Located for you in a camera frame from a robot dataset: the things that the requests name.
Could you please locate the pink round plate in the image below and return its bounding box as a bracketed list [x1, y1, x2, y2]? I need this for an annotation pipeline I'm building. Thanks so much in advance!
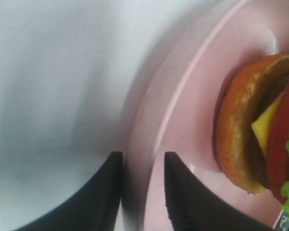
[122, 0, 289, 231]

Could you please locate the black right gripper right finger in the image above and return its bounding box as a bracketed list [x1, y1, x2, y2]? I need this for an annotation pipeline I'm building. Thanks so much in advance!
[164, 152, 270, 231]

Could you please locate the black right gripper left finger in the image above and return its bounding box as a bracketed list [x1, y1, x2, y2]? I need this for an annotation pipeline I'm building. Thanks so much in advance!
[20, 152, 123, 231]

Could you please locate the burger with lettuce and cheese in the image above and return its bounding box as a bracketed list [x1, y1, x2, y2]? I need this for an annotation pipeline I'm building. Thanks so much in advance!
[214, 53, 289, 219]

